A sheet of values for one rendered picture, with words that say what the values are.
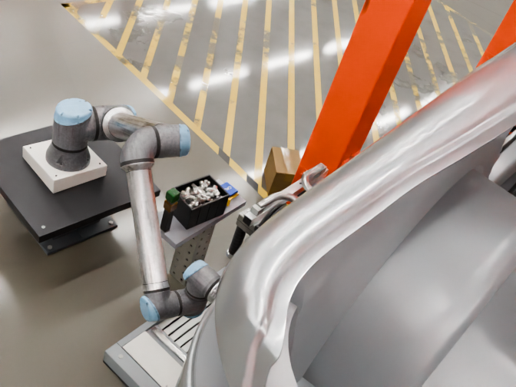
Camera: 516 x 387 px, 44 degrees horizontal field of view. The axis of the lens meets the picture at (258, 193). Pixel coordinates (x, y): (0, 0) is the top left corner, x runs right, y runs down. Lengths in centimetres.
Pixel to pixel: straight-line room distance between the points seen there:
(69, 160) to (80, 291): 56
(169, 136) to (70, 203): 72
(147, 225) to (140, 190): 12
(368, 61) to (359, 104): 17
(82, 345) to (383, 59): 161
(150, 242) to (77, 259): 86
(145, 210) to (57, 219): 64
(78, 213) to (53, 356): 59
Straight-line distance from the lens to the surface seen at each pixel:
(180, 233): 260
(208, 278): 219
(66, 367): 271
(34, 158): 295
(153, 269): 223
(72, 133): 280
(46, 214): 280
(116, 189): 294
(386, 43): 226
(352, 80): 236
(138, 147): 224
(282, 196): 203
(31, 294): 291
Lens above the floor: 232
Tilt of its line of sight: 41 degrees down
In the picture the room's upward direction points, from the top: 20 degrees clockwise
